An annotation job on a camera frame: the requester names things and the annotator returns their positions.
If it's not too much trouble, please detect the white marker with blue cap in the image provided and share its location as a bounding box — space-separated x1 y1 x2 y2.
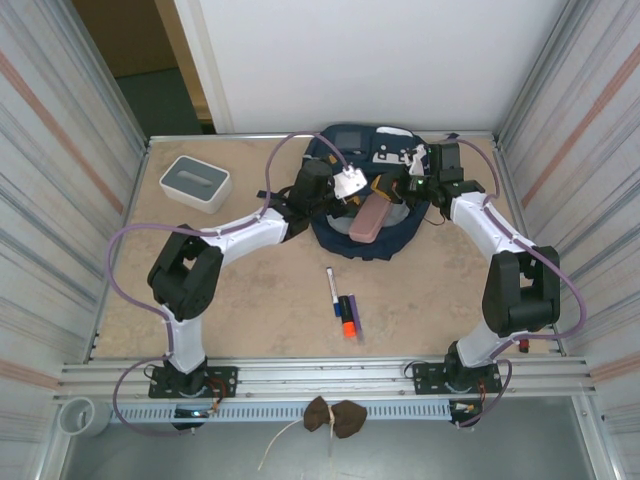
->
325 267 341 319

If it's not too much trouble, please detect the purple pen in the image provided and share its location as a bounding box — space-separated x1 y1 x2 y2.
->
347 293 366 344

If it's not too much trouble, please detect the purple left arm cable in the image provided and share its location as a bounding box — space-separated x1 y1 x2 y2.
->
107 130 357 437

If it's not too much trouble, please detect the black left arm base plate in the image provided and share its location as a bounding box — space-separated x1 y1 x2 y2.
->
148 364 239 400

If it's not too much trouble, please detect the pink pencil case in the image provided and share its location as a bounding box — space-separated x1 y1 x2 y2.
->
348 193 392 245

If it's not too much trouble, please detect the navy blue student backpack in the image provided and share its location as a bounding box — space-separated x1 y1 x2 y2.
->
256 123 460 262

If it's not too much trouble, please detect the white tissue box grey top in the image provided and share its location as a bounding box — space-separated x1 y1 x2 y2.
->
158 155 234 215

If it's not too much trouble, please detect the thin aluminium frame rail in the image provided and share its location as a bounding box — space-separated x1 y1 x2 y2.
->
147 130 499 142

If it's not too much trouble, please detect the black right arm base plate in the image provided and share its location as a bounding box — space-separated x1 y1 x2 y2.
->
410 360 503 396

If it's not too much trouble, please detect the tape roll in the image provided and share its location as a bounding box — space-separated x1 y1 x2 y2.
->
58 397 112 439

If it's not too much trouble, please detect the perforated grey cable tray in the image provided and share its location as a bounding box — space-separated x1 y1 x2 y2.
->
107 399 481 424

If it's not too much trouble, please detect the black orange highlighter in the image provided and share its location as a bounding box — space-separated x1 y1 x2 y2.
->
337 294 359 341

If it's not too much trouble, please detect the arm controller board with wires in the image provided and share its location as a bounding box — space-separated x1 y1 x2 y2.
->
448 399 482 430
172 405 217 432

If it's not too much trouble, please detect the brown cloth pouch with string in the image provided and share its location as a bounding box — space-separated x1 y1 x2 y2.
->
257 395 368 471

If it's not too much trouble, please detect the wide aluminium frame rail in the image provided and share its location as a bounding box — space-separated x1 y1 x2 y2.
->
54 355 599 402

